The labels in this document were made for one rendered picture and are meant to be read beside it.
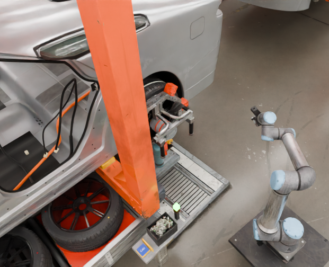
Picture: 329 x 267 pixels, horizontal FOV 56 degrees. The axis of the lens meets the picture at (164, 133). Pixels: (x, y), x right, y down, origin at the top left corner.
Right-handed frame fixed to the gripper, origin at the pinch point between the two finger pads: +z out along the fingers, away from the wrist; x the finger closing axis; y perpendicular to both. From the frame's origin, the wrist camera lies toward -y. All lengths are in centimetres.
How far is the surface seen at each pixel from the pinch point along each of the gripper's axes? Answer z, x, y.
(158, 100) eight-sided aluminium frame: -17, -67, -48
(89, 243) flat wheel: -15, -167, 29
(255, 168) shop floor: 64, -1, 57
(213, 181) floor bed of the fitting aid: 49, -50, 45
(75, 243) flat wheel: -18, -176, 23
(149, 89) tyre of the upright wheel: -16, -70, -59
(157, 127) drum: -5, -77, -29
